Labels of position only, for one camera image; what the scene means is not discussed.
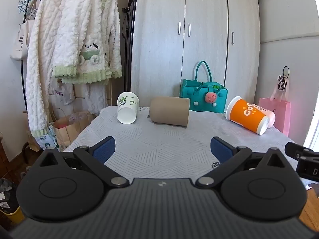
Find brown paper cup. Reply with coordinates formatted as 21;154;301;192
150;97;191;127

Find white and green printed bag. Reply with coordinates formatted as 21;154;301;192
34;124;60;153

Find orange cup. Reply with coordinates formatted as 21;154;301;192
225;96;270;136

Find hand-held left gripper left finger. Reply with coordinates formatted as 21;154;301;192
37;136;130;189

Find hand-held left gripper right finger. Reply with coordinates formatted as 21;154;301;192
196;136;287;189

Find black metal clothes rack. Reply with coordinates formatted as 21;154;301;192
18;0;140;155

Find yellow bin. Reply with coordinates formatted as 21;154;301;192
0;178;26;225

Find cream canvas tote bag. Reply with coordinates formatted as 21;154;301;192
10;21;33;62

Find white robe with green trim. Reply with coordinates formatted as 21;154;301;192
52;0;123;85

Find pink paper bag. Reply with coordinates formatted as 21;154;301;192
258;79;291;136

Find blue wire hangers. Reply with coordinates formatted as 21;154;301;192
17;0;38;21

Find light wooden wardrobe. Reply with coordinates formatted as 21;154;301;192
130;0;261;106

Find teal felt tote bag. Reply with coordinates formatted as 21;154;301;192
179;61;228;114

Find brown paper bag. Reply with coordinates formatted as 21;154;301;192
52;111;96;153

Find white garment with purple print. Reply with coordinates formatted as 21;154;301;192
48;77;76;105

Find pink cup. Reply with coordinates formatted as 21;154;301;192
252;103;276;129

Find white cup with green print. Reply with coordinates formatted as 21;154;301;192
117;92;139;124

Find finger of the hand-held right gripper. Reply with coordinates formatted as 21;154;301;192
296;156;319;183
285;142;319;161

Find black hair tie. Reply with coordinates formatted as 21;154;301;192
278;66;291;90

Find white fluffy robe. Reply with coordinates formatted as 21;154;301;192
26;0;76;138

